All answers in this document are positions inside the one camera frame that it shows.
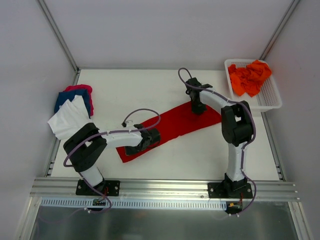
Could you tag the white plastic basket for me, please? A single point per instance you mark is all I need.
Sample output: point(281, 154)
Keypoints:
point(268, 97)

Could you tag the white slotted cable duct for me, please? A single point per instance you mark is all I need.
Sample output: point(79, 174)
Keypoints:
point(152, 204)

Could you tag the red t shirt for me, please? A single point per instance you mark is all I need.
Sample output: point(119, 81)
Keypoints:
point(174, 123)

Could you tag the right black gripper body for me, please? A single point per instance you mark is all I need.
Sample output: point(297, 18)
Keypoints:
point(198, 106)

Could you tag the white folded t shirt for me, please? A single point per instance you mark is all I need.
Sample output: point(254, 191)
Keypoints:
point(64, 127)

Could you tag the pink folded t shirt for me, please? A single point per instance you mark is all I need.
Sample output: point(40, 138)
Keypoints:
point(81, 90)

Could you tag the blue folded t shirt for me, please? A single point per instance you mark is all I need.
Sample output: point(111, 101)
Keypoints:
point(74, 108)

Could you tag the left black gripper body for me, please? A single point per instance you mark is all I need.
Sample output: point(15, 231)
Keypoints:
point(133, 150)

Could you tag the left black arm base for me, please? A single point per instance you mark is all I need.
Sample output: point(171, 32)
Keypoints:
point(109, 188)

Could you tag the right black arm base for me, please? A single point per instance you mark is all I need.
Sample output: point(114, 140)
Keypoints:
point(228, 189)

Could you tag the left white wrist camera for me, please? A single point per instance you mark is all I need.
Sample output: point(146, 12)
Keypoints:
point(127, 123)

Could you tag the aluminium mounting rail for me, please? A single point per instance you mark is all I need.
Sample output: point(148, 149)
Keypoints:
point(267, 191)

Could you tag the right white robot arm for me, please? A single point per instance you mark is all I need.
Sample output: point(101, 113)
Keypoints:
point(237, 125)

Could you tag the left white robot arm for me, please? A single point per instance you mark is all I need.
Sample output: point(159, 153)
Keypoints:
point(85, 147)

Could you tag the orange t shirt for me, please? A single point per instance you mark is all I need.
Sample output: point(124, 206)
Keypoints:
point(249, 79)

